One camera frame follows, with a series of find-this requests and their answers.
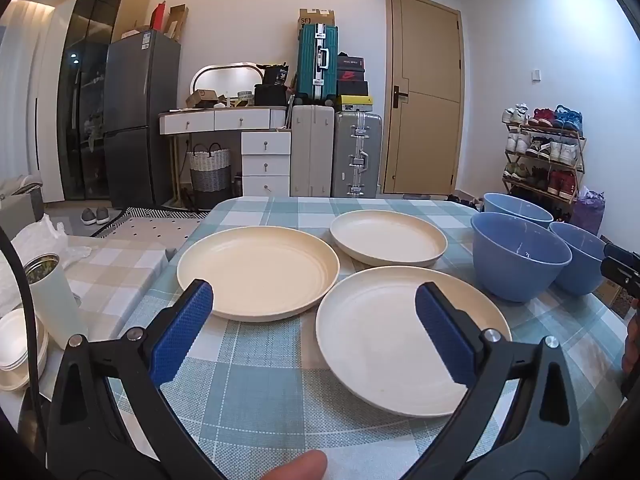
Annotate white insulated cup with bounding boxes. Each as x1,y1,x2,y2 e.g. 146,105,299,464
22,252,89,350

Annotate teal suitcase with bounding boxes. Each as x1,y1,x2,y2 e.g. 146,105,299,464
296,23,339,107

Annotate pile of loose shoes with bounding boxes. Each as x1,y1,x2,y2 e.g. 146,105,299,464
444,192,486,212

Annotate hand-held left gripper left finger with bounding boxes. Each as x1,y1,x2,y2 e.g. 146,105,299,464
46,280,226,480

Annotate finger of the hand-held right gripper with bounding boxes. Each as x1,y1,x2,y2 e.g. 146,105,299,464
603,242,640,261
599,258,640,301

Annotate yellow black shoe box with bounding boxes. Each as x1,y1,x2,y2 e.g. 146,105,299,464
339,94,375,113

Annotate teal white checked tablecloth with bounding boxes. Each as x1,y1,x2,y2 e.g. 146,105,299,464
107,195,632,480

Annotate white drawer unit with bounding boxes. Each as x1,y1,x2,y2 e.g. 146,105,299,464
240,130,292,197

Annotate black storage box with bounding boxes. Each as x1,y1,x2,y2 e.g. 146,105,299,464
253,83,290,108

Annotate small open cardboard box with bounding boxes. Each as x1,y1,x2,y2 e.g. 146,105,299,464
186,89,219,109

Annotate cardboard box with black print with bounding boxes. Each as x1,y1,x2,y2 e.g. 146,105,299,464
298,8,335,29

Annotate beige checked tablecloth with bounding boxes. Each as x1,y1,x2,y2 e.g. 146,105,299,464
62,232,182,356

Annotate grey refrigerator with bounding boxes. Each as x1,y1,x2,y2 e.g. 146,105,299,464
102,29,181,209

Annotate person's right hand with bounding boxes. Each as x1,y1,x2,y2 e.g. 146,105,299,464
621,300,640,378

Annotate cream round plate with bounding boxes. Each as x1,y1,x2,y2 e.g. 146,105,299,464
315,265,513,419
329,209,448,268
176,225,340,323

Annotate white wardrobe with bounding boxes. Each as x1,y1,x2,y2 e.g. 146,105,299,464
34,0,77,202

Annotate stack of white paper bowls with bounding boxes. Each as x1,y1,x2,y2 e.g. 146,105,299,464
0,307,49,392

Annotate black shoe box red logo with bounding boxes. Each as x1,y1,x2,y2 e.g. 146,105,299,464
337,69,369,96

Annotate dark glass cabinet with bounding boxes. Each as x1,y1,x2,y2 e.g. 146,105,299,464
56,0,154,202

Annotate white plastic bag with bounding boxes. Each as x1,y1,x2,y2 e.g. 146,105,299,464
0,212,93,306

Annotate tan wooden door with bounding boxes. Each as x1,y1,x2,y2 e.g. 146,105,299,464
379,0,464,197

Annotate white vanity desk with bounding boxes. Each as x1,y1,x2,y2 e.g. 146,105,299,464
159,105,288,208

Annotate purple bag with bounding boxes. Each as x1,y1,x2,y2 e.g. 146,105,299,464
569,189,606,237

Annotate silver suitcase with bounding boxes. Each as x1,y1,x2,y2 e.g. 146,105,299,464
332,110,384,200

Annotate black paper bag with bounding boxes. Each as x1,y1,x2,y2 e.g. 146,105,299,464
262,63,291,87

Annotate rows of shoes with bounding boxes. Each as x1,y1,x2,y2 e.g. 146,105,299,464
501,104,585,201

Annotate wooden shoe rack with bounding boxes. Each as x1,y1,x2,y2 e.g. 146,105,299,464
501,104,587,207

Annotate beige suitcase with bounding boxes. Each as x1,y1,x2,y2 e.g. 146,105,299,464
290,104,335,199

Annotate grey storage bench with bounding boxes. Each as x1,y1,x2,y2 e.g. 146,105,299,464
0,174,47,228

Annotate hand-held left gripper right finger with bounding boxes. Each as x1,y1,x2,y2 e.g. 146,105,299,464
415,282,584,480

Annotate blue bowl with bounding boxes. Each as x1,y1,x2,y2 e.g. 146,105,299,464
548,221,609,296
470,211,573,303
482,192,555,229

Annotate black cable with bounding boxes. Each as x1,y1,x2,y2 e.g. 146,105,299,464
0,225,42,401

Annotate person's left hand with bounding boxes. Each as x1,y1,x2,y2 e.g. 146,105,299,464
257,449,329,480

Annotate tall cardboard box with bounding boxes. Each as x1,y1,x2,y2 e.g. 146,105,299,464
167,4,190,44

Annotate woven laundry basket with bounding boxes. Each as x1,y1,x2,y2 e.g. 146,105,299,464
188,143,232,210

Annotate oval mirror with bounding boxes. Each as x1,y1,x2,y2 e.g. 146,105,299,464
191,61,264,107

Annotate white curtain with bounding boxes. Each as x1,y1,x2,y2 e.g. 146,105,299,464
0,0,57,186

